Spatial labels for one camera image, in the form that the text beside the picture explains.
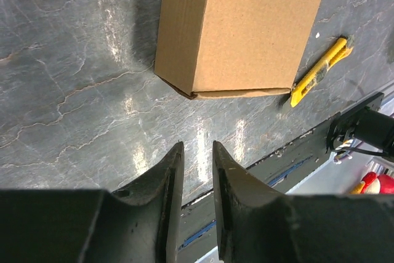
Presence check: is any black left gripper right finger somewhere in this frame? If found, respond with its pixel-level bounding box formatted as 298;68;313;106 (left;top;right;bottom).
212;141;393;262

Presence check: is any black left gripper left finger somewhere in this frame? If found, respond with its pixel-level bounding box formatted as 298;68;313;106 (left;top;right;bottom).
1;142;184;262

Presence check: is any brown cardboard express box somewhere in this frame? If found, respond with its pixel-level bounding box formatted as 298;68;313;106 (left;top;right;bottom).
154;0;321;100

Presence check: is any yellow utility knife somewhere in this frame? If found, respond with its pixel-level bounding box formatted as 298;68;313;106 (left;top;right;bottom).
288;36;354;108

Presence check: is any red white toy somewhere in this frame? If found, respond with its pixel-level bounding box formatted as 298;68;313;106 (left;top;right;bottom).
350;172;394;195

